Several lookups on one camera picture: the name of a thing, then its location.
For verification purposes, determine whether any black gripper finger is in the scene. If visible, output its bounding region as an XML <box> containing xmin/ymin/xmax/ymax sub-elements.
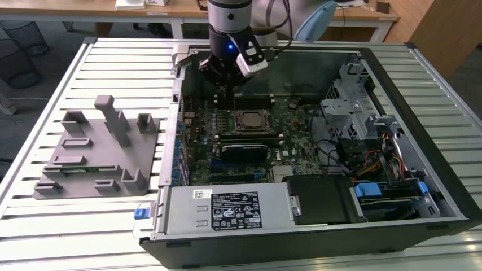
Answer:
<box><xmin>197</xmin><ymin>58</ymin><xmax>232</xmax><ymax>97</ymax></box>
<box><xmin>228</xmin><ymin>70</ymin><xmax>250</xmax><ymax>97</ymax></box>

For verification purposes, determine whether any metal socket cover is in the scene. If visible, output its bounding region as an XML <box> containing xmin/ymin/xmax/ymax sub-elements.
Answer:
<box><xmin>234</xmin><ymin>110</ymin><xmax>272</xmax><ymax>133</ymax></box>

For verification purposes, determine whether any silver CPU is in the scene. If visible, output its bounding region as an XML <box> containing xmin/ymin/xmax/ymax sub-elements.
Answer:
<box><xmin>242</xmin><ymin>114</ymin><xmax>264</xmax><ymax>129</ymax></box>

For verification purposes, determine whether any CPU socket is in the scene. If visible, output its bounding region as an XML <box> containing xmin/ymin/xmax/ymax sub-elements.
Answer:
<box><xmin>232</xmin><ymin>109</ymin><xmax>273</xmax><ymax>135</ymax></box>

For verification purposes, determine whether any black RAM slot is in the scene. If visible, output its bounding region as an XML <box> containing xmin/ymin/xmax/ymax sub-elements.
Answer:
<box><xmin>213</xmin><ymin>99</ymin><xmax>274</xmax><ymax>108</ymax></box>
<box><xmin>216</xmin><ymin>132</ymin><xmax>282</xmax><ymax>140</ymax></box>
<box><xmin>217</xmin><ymin>138</ymin><xmax>284</xmax><ymax>146</ymax></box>
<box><xmin>213</xmin><ymin>94</ymin><xmax>273</xmax><ymax>100</ymax></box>

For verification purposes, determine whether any black graphics card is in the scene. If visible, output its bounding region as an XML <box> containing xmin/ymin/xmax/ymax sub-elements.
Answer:
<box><xmin>220</xmin><ymin>143</ymin><xmax>269</xmax><ymax>163</ymax></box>

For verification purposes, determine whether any green motherboard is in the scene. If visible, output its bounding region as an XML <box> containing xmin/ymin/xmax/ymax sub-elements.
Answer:
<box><xmin>180</xmin><ymin>93</ymin><xmax>332</xmax><ymax>184</ymax></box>

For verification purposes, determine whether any white box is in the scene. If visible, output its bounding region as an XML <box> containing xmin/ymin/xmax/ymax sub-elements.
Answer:
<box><xmin>114</xmin><ymin>0</ymin><xmax>145</xmax><ymax>11</ymax></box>

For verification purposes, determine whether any silver drive cage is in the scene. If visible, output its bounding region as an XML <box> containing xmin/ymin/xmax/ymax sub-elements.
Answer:
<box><xmin>319</xmin><ymin>63</ymin><xmax>379</xmax><ymax>142</ymax></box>

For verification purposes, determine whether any black expansion slot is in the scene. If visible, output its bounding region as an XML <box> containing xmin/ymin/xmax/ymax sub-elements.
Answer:
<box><xmin>208</xmin><ymin>173</ymin><xmax>264</xmax><ymax>183</ymax></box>

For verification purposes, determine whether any small silver heatsink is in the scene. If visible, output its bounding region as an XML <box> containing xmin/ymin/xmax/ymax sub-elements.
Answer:
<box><xmin>272</xmin><ymin>165</ymin><xmax>294</xmax><ymax>181</ymax></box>

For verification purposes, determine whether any grey parts rack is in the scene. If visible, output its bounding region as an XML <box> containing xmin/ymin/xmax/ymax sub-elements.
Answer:
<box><xmin>31</xmin><ymin>94</ymin><xmax>168</xmax><ymax>200</ymax></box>

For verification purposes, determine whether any wooden desk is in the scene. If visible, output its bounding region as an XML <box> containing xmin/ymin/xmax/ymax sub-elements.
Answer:
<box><xmin>0</xmin><ymin>0</ymin><xmax>400</xmax><ymax>43</ymax></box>

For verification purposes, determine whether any black plastic shroud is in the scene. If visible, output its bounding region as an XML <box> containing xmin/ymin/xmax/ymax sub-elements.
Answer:
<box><xmin>280</xmin><ymin>174</ymin><xmax>368</xmax><ymax>226</ymax></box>

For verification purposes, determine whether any green RAM stick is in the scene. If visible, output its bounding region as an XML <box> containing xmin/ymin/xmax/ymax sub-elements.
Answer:
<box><xmin>61</xmin><ymin>166</ymin><xmax>116</xmax><ymax>173</ymax></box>

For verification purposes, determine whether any silver power supply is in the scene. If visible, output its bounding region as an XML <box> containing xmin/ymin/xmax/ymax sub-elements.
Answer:
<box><xmin>149</xmin><ymin>182</ymin><xmax>301</xmax><ymax>235</ymax></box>

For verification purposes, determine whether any black mesh waste bin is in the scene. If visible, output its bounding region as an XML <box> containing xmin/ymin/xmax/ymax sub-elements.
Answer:
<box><xmin>0</xmin><ymin>21</ymin><xmax>49</xmax><ymax>56</ymax></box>
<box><xmin>0</xmin><ymin>39</ymin><xmax>39</xmax><ymax>89</ymax></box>

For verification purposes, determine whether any blue disk carrier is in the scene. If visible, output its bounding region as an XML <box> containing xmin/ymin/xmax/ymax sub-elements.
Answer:
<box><xmin>353</xmin><ymin>180</ymin><xmax>429</xmax><ymax>204</ymax></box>

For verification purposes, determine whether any wooden cabinet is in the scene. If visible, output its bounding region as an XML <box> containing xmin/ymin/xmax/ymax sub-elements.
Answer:
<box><xmin>383</xmin><ymin>0</ymin><xmax>482</xmax><ymax>82</ymax></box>

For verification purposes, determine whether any black PC case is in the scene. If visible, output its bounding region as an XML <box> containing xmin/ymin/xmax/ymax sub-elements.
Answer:
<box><xmin>133</xmin><ymin>42</ymin><xmax>482</xmax><ymax>270</ymax></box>

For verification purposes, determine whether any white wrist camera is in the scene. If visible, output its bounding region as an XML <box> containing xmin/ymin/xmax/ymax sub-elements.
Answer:
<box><xmin>234</xmin><ymin>47</ymin><xmax>268</xmax><ymax>78</ymax></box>

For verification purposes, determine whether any grey case handle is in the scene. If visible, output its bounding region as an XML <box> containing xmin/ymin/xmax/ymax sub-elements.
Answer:
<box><xmin>170</xmin><ymin>45</ymin><xmax>198</xmax><ymax>77</ymax></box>

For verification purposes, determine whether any black camera cable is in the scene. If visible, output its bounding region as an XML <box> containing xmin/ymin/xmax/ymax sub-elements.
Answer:
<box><xmin>262</xmin><ymin>0</ymin><xmax>293</xmax><ymax>57</ymax></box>

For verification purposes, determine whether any black wire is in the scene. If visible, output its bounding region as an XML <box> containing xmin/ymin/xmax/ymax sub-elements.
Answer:
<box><xmin>309</xmin><ymin>112</ymin><xmax>349</xmax><ymax>173</ymax></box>

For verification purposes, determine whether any yellow red wire bundle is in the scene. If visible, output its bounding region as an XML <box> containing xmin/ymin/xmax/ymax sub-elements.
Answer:
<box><xmin>353</xmin><ymin>132</ymin><xmax>409</xmax><ymax>181</ymax></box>

